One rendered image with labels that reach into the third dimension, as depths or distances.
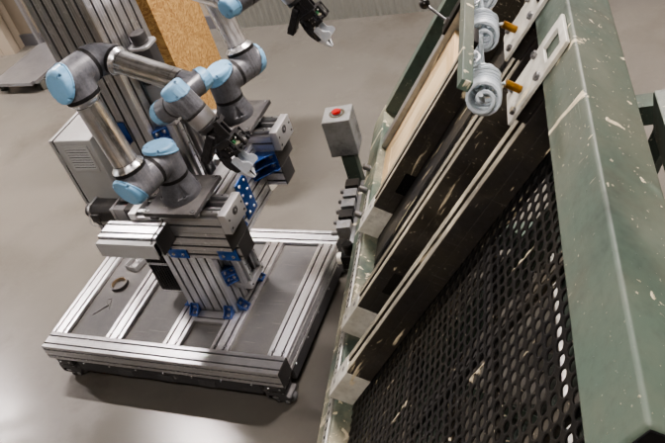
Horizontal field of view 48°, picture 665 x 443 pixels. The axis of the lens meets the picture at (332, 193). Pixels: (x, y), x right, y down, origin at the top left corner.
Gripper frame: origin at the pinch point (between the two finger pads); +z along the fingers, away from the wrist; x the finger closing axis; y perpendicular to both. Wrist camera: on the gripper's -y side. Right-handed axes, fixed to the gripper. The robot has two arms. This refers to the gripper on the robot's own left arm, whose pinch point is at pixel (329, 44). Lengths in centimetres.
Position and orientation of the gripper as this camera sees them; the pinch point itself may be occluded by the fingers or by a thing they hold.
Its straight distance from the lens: 272.7
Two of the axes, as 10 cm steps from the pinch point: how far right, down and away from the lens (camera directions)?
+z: 6.5, 6.8, 3.3
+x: 3.3, -6.5, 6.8
